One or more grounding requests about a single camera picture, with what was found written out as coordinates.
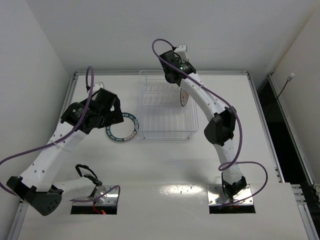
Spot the green rimmed text plate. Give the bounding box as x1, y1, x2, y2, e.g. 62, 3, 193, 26
105, 112, 140, 144

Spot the orange sunburst red text plate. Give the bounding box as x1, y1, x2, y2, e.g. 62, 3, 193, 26
179, 88, 189, 107

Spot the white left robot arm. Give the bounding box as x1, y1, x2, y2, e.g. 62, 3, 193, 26
6, 88, 124, 216

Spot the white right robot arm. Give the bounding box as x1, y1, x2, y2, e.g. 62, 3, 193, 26
158, 50, 247, 200

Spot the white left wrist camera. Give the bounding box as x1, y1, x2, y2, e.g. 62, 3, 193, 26
93, 82, 104, 90

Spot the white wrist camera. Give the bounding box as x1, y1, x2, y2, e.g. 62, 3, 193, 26
173, 44, 189, 63
93, 82, 104, 90

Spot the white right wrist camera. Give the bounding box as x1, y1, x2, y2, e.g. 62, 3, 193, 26
173, 44, 189, 63

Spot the white wire dish rack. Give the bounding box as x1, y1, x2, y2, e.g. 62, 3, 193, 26
136, 70, 199, 141

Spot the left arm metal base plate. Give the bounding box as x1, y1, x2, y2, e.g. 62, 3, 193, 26
71, 185, 121, 206

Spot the dark cable on right wall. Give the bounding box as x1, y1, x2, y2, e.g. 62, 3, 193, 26
265, 72, 295, 118

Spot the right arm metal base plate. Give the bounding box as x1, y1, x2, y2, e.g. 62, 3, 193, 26
206, 184, 254, 206

